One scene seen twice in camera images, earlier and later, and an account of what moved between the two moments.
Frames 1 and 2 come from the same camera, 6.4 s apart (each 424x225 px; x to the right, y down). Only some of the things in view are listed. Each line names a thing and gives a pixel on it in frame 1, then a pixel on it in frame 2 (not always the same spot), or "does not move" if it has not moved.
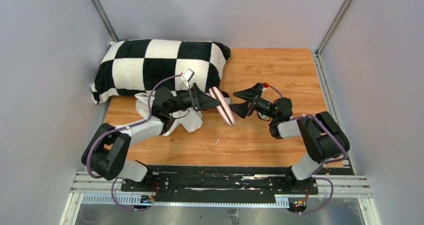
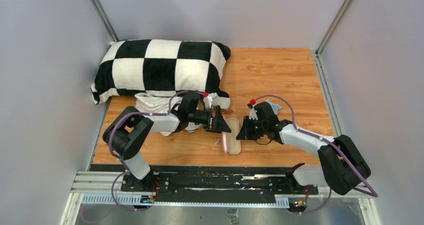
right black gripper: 253,94 to 245,133
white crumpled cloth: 189,119 does not move
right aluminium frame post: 338,18 does not move
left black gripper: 204,102 to 220,126
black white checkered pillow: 132,66 does not move
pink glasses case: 224,109 to 230,144
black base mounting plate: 281,180 does not move
